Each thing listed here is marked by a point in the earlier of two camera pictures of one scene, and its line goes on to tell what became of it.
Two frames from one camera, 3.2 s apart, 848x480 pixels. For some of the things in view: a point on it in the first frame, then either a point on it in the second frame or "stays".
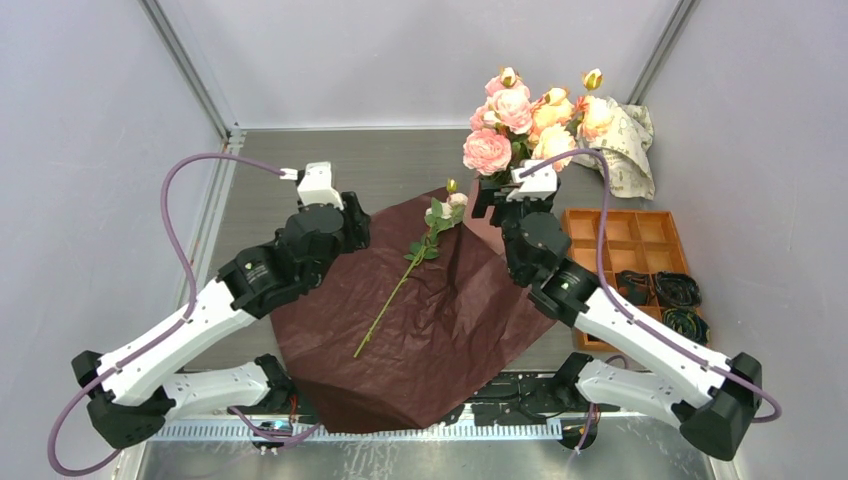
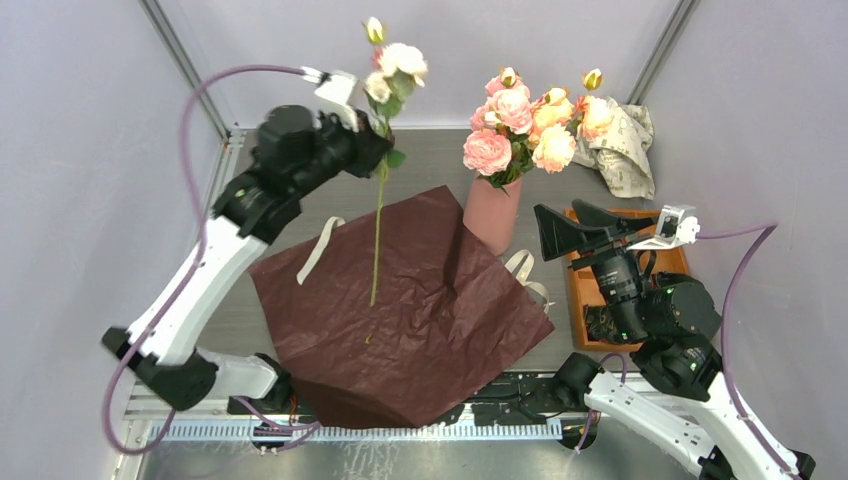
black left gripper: (357, 224) to (369, 146)
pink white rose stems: (495, 145) stays
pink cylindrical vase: (483, 227) stays
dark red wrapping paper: (413, 330) stays
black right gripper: (496, 195) to (556, 233)
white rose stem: (437, 218) to (402, 69)
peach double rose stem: (551, 136) stays
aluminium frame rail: (271, 432) stays
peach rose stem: (595, 114) stays
